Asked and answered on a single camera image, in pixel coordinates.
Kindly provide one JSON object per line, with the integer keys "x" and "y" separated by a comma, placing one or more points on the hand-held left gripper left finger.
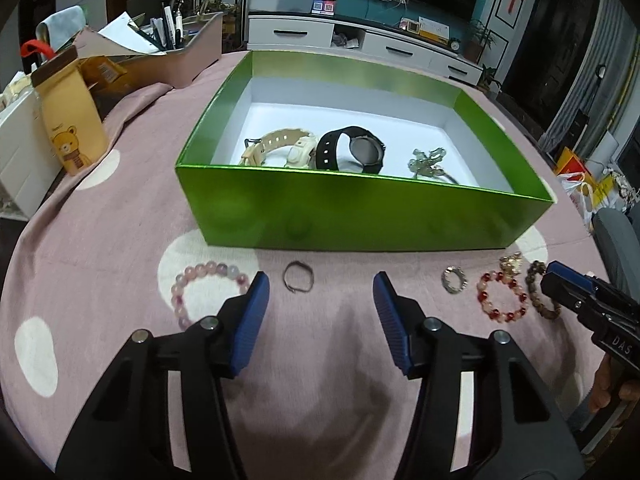
{"x": 250, "y": 320}

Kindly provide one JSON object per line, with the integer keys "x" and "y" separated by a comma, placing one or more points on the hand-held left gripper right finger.
{"x": 395, "y": 325}

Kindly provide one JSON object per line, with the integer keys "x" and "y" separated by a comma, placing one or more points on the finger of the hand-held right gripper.
{"x": 565, "y": 271}
{"x": 565, "y": 296}

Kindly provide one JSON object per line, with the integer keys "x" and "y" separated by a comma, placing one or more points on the gold charm ornament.
{"x": 511, "y": 264}

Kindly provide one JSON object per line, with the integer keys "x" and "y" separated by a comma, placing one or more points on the green cardboard box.
{"x": 350, "y": 210}

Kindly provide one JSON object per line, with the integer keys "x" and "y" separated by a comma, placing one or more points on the person's right hand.
{"x": 602, "y": 385}

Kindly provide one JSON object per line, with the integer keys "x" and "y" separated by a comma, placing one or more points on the grey chair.
{"x": 617, "y": 235}

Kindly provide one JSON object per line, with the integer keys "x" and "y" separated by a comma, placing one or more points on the white red plastic bag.
{"x": 577, "y": 195}

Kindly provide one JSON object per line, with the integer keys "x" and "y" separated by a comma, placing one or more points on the yellow red paper bag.
{"x": 572, "y": 162}

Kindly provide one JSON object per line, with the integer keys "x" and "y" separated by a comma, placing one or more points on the silver bangle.
{"x": 446, "y": 175}

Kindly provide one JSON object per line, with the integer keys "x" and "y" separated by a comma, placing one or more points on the pink polka dot tablecloth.
{"x": 125, "y": 220}

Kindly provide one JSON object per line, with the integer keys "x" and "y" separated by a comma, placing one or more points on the beige wrist watch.
{"x": 300, "y": 152}

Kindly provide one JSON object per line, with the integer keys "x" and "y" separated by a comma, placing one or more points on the black wrist watch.
{"x": 367, "y": 147}

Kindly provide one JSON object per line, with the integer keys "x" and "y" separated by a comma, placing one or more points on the small potted plant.
{"x": 490, "y": 80}

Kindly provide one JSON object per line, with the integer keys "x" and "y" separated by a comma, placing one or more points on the grey curtain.
{"x": 600, "y": 60}

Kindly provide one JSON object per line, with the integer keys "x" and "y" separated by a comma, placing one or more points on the tall potted plant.
{"x": 475, "y": 50}

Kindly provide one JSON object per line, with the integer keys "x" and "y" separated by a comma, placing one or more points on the small black clock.
{"x": 455, "y": 44}

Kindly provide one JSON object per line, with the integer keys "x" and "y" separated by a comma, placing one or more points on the pink desk organizer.
{"x": 185, "y": 65}

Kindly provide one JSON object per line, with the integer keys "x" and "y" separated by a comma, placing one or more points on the yellow bear paper bag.
{"x": 70, "y": 125}

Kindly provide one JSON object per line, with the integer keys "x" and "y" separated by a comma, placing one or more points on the yellow desk calendar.
{"x": 432, "y": 30}

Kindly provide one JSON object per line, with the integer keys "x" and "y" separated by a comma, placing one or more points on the white storage box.
{"x": 25, "y": 160}

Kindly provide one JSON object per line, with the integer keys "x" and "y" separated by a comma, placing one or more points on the orange snack packet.
{"x": 102, "y": 71}

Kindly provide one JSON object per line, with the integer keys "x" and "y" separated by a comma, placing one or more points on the white television cabinet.
{"x": 290, "y": 32}

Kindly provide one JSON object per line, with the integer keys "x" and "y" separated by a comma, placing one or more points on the bunch of pens and pencils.
{"x": 170, "y": 25}

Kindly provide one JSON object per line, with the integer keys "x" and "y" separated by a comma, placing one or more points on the white paper sheet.
{"x": 120, "y": 35}

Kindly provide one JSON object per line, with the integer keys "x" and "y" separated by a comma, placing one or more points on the small blue red box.
{"x": 324, "y": 6}

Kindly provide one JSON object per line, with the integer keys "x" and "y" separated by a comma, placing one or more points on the grey blue cloth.
{"x": 65, "y": 25}

